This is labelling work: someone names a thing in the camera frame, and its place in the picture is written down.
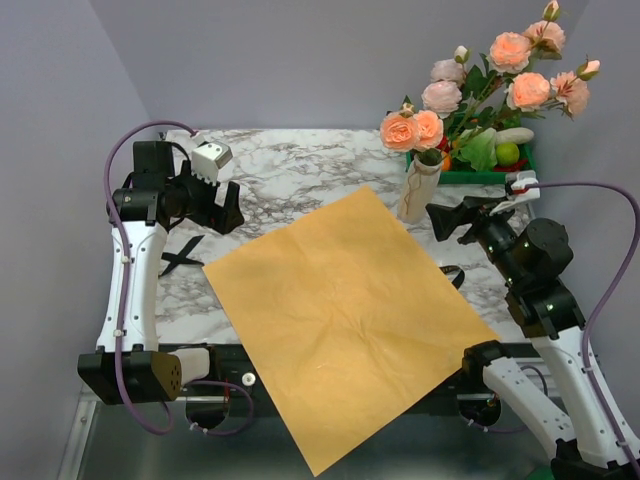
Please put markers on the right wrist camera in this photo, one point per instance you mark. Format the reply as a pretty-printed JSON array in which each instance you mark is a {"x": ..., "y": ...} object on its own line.
[{"x": 521, "y": 188}]

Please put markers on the orange fruit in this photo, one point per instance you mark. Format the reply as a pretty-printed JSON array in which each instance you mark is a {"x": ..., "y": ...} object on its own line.
[{"x": 446, "y": 162}]

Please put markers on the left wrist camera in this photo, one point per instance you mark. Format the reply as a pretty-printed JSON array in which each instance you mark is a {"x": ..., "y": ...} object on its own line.
[{"x": 208, "y": 159}]

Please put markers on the pink flower stem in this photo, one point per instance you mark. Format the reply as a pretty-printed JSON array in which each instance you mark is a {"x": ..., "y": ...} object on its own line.
[
  {"x": 417, "y": 131},
  {"x": 530, "y": 94},
  {"x": 512, "y": 53}
]

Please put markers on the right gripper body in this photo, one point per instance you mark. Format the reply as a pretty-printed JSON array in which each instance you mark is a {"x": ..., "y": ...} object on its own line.
[{"x": 496, "y": 235}]

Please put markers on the green plastic crate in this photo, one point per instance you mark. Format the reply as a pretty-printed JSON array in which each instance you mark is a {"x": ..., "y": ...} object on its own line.
[{"x": 461, "y": 174}]

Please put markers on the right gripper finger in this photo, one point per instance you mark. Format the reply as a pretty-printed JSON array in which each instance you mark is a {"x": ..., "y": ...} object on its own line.
[
  {"x": 445, "y": 219},
  {"x": 482, "y": 203}
]

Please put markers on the orange paper flower wrap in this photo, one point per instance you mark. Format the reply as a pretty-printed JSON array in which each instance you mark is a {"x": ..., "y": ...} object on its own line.
[{"x": 347, "y": 321}]

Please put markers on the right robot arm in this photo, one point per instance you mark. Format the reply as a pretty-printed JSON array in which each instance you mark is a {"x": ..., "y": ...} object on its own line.
[{"x": 586, "y": 437}]

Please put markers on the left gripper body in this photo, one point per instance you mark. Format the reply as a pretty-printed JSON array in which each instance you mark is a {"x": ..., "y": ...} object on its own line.
[{"x": 195, "y": 198}]

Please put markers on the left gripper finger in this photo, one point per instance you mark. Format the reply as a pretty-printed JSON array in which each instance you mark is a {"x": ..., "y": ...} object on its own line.
[
  {"x": 185, "y": 175},
  {"x": 228, "y": 216}
]

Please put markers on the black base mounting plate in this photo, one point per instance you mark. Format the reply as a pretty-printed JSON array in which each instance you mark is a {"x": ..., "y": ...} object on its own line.
[{"x": 233, "y": 381}]

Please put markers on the pink flower bouquet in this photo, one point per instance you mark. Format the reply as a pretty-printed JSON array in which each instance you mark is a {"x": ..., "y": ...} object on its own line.
[{"x": 457, "y": 90}]

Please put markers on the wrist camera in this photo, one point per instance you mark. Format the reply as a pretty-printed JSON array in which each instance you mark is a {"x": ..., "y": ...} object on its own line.
[
  {"x": 208, "y": 159},
  {"x": 521, "y": 188}
]

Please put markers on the aluminium rail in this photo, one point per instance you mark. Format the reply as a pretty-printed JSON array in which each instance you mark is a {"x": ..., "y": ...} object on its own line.
[{"x": 149, "y": 376}]

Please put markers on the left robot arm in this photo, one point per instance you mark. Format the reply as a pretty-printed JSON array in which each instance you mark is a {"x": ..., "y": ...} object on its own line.
[{"x": 138, "y": 238}]

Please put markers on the green cloth object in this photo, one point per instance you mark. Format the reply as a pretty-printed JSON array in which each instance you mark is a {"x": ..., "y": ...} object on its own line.
[{"x": 540, "y": 473}]

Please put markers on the green lime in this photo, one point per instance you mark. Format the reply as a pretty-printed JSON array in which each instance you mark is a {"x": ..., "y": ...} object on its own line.
[{"x": 507, "y": 154}]

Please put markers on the red chili pepper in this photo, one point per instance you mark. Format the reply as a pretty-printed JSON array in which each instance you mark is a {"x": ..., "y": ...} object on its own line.
[{"x": 515, "y": 167}]

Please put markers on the white radish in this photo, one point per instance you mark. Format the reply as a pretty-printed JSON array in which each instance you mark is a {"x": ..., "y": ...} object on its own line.
[{"x": 515, "y": 135}]

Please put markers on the green lettuce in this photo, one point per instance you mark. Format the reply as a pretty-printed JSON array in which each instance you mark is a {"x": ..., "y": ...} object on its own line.
[{"x": 477, "y": 148}]

